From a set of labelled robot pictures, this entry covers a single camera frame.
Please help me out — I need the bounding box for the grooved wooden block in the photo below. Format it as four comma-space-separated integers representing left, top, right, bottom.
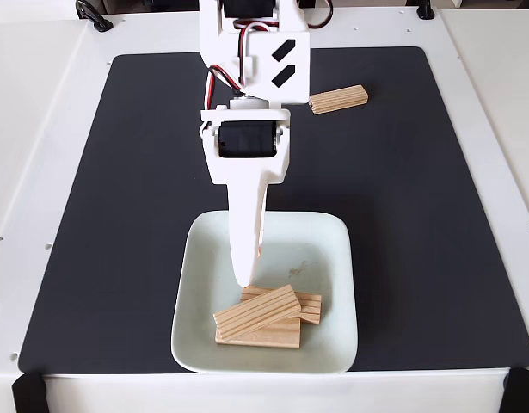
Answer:
241, 286, 323, 326
212, 284, 302, 342
215, 317, 302, 349
308, 84, 371, 116

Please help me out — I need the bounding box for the white square plate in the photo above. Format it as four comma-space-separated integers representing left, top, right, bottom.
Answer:
169, 209, 360, 374

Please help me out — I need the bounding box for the black table mat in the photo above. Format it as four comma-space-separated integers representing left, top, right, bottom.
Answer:
17, 46, 529, 374

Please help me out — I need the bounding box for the red black white servo cable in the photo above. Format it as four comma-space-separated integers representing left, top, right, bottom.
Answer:
305, 0, 336, 31
203, 19, 282, 111

